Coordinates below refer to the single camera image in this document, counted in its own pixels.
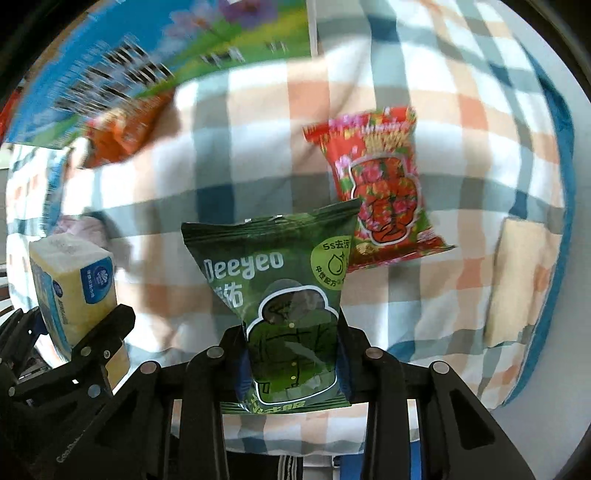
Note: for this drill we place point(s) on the green Deeyeo wipes pack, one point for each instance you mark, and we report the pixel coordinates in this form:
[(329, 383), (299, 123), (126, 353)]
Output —
[(282, 277)]

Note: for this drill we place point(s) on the red floral wipes pack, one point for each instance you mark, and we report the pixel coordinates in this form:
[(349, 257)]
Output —
[(372, 156)]

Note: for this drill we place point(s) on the yellow tissue pack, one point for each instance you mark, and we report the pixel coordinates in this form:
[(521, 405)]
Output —
[(74, 286)]

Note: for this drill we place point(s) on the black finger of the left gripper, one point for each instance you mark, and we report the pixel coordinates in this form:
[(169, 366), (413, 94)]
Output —
[(85, 373)]

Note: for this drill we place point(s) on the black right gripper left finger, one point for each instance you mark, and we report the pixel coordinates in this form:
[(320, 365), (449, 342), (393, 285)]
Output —
[(165, 422)]

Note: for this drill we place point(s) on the cardboard box with blue print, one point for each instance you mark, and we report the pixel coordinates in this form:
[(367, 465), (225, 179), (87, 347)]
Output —
[(122, 52)]

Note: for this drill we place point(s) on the orange red snack pack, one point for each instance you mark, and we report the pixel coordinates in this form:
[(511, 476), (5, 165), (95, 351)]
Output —
[(120, 132)]

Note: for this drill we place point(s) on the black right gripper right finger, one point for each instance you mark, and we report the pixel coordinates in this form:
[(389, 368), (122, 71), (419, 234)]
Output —
[(422, 415)]

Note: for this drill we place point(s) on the plaid checkered blanket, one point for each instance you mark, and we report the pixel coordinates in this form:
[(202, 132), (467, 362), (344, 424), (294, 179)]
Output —
[(494, 141)]

